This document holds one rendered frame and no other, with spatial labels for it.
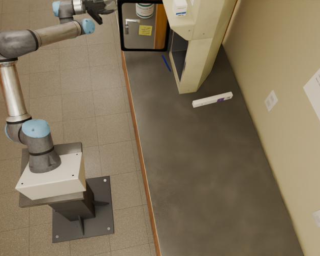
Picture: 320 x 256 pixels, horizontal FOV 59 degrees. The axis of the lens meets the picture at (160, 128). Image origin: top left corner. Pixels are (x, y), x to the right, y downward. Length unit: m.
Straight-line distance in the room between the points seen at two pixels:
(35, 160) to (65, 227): 1.13
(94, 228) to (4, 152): 1.07
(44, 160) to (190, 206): 0.76
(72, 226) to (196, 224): 1.24
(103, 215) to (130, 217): 0.22
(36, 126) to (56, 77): 1.75
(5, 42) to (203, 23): 0.86
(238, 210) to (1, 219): 1.88
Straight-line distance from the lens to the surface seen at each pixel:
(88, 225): 2.48
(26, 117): 1.54
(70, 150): 1.67
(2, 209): 2.72
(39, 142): 1.44
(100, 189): 2.53
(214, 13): 1.38
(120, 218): 2.48
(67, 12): 1.71
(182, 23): 1.38
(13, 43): 1.39
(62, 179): 1.38
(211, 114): 1.78
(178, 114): 1.74
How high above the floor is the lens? 2.44
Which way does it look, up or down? 63 degrees down
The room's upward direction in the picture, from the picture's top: 8 degrees clockwise
